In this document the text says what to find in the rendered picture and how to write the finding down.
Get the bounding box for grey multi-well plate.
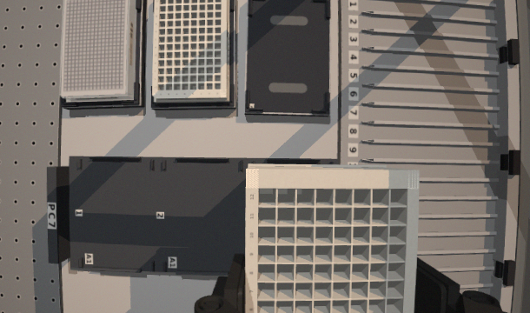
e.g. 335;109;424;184
60;0;137;103

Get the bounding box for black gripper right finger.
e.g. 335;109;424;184
414;257;507;313

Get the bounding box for grey perforated base plate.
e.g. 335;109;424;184
0;0;63;313

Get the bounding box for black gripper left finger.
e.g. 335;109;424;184
195;254;245;313

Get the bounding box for grey deep-well block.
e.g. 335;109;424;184
245;163;420;313

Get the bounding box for white well plate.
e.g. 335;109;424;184
152;0;230;103

